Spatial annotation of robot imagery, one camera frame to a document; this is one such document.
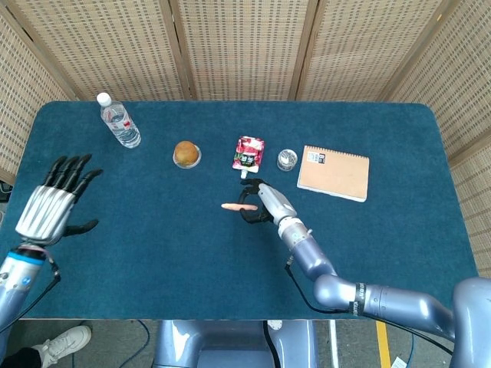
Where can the clear plastic water bottle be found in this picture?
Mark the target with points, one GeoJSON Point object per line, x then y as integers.
{"type": "Point", "coordinates": [122, 130]}

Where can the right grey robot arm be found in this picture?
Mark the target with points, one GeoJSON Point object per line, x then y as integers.
{"type": "Point", "coordinates": [383, 303]}

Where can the clear box of paper clips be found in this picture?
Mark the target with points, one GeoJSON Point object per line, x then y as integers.
{"type": "Point", "coordinates": [287, 160]}

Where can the blue table cloth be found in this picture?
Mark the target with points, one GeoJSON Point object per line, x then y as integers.
{"type": "Point", "coordinates": [153, 249]}

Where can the red spouted drink pouch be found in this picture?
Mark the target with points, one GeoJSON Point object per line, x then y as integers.
{"type": "Point", "coordinates": [248, 153]}

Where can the woven wooden folding screen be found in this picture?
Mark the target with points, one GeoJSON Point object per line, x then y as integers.
{"type": "Point", "coordinates": [245, 46]}

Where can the grey robot torso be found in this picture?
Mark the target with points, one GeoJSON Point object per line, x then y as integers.
{"type": "Point", "coordinates": [230, 345]}

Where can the black trouser leg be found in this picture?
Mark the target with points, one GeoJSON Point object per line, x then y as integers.
{"type": "Point", "coordinates": [19, 360]}

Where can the brown bun in cup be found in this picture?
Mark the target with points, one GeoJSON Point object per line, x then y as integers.
{"type": "Point", "coordinates": [186, 153]}

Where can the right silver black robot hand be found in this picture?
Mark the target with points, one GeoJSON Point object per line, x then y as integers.
{"type": "Point", "coordinates": [274, 201]}

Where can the kraft cover spiral notebook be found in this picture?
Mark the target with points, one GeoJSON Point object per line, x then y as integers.
{"type": "Point", "coordinates": [333, 174]}

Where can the white sneaker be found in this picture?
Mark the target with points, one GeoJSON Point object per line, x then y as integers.
{"type": "Point", "coordinates": [65, 343]}

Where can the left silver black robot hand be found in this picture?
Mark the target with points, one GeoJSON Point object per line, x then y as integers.
{"type": "Point", "coordinates": [44, 214]}

